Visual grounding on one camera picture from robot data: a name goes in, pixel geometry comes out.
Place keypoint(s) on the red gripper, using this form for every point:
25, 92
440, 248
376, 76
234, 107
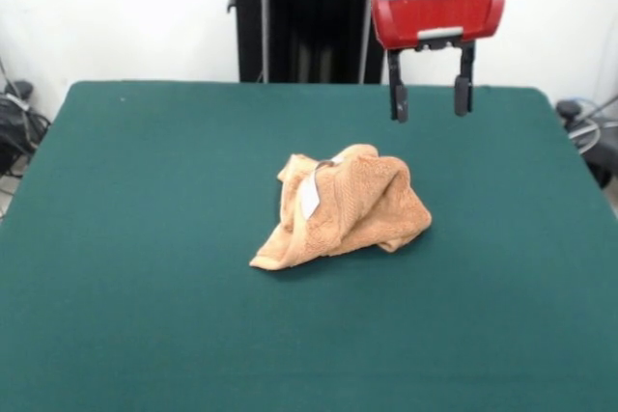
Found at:
434, 19

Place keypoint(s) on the peach terry towel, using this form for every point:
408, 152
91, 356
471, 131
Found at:
357, 209

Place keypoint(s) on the dark green table cloth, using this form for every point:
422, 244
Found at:
145, 238

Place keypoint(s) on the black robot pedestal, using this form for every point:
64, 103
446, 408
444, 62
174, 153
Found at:
314, 21

